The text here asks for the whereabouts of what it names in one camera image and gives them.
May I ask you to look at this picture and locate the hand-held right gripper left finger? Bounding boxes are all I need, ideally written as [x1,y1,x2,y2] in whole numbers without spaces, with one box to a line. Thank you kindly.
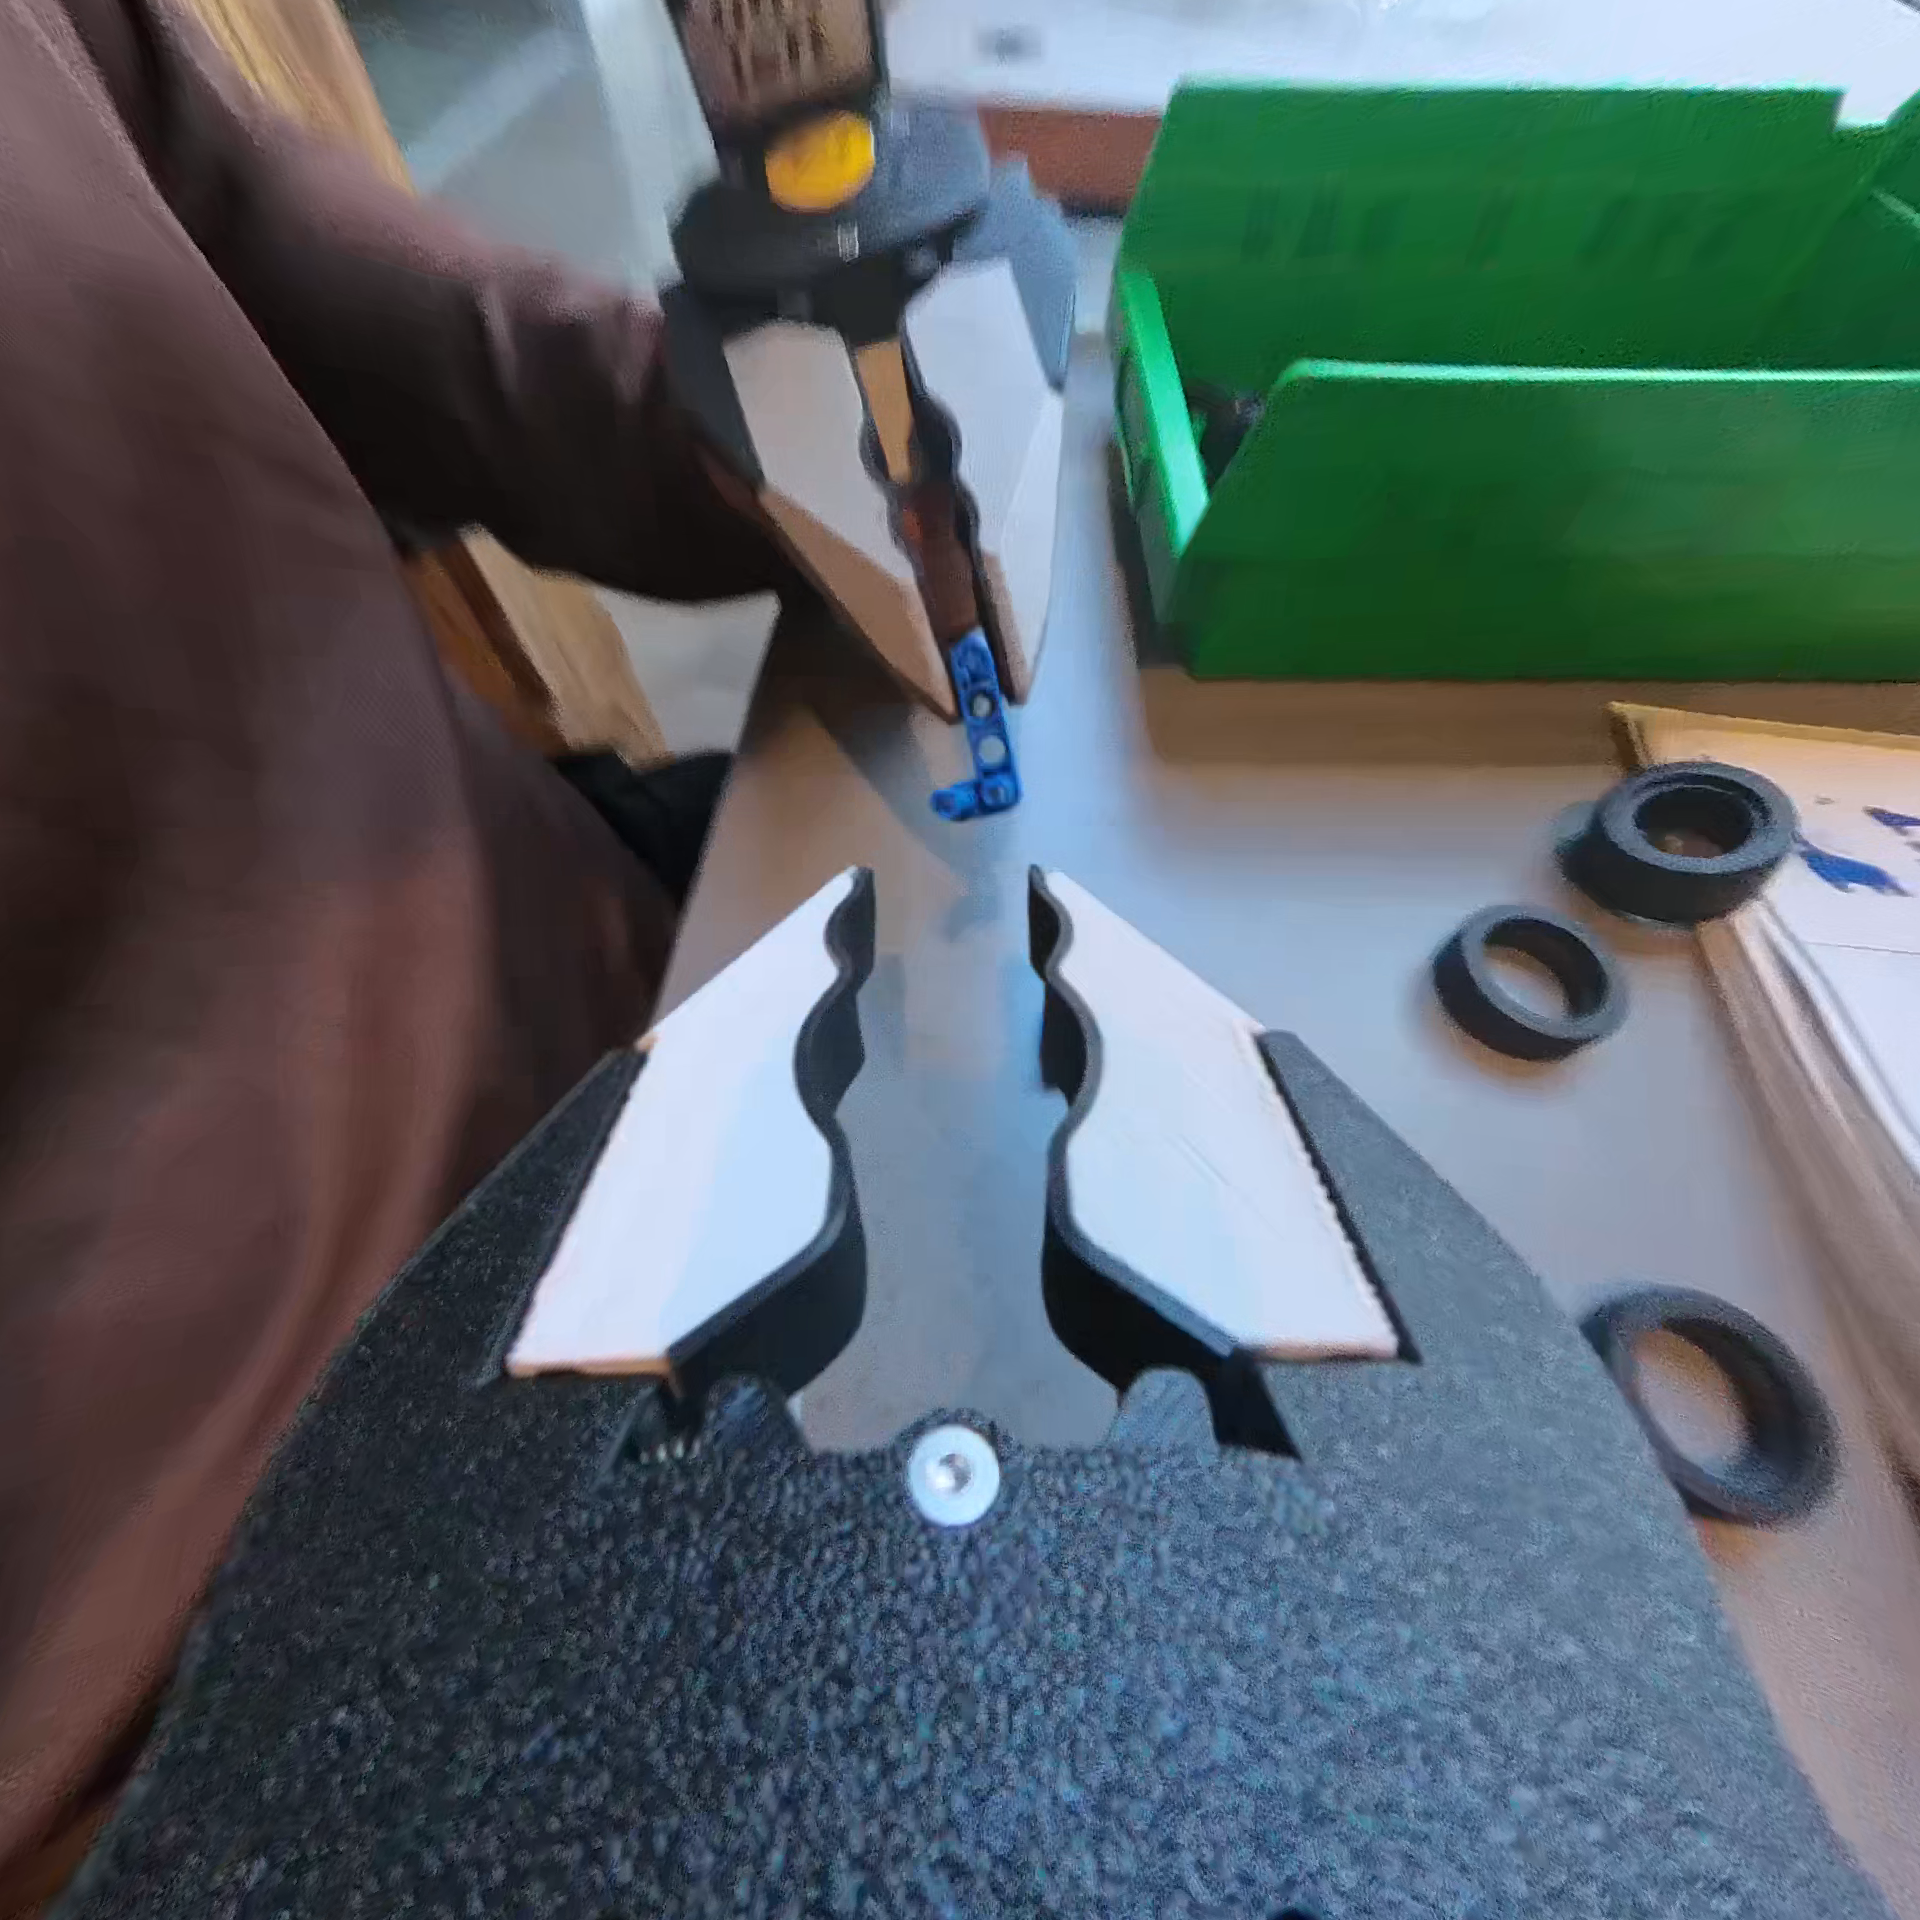
[506,866,877,1393]

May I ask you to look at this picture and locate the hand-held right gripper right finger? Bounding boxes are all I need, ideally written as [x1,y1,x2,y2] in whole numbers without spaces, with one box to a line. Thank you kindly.
[1026,866,1400,1377]

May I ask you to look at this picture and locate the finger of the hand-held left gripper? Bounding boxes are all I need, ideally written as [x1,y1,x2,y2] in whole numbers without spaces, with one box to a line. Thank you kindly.
[724,322,965,710]
[900,255,1070,706]

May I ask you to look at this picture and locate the person's left forearm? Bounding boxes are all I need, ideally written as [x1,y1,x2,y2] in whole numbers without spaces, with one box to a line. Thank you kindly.
[151,0,798,605]

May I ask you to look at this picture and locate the grey desk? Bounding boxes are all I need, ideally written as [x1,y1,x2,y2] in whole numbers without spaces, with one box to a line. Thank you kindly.
[650,211,1920,1920]

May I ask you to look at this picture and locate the black toy tyre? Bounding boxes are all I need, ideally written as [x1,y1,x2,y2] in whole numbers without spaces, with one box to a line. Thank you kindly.
[1556,759,1800,925]
[1430,903,1632,1065]
[1582,1285,1844,1530]

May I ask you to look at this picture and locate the wooden bench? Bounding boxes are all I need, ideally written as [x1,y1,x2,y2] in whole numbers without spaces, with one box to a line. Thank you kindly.
[223,0,671,770]

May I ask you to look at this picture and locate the person's black trousers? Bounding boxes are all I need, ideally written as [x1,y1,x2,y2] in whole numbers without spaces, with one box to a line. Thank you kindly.
[554,748,740,905]

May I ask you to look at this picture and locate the green storage bin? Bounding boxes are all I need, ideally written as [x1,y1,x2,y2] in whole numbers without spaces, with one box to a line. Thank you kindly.
[1103,81,1920,682]

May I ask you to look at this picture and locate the open instruction booklet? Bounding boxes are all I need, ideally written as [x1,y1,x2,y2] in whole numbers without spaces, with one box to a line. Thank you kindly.
[1604,700,1920,1501]

